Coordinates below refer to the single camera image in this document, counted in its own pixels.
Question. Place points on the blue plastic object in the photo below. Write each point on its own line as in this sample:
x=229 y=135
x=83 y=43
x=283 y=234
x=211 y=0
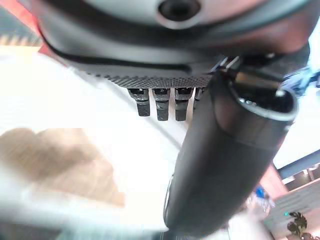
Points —
x=260 y=191

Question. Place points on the beige cloth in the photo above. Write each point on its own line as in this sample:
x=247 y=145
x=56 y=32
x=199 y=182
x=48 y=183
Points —
x=62 y=162

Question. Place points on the dark potted plant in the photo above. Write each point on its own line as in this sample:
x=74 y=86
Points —
x=298 y=225

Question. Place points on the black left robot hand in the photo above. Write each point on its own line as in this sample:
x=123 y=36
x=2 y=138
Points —
x=215 y=160

